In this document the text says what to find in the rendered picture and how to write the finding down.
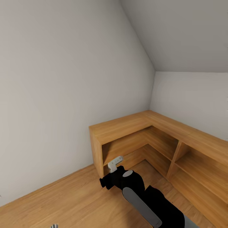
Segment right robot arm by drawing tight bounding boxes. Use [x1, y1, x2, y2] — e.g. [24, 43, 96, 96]
[101, 155, 200, 228]

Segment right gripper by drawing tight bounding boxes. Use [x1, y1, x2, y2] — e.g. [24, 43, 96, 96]
[101, 166, 125, 190]

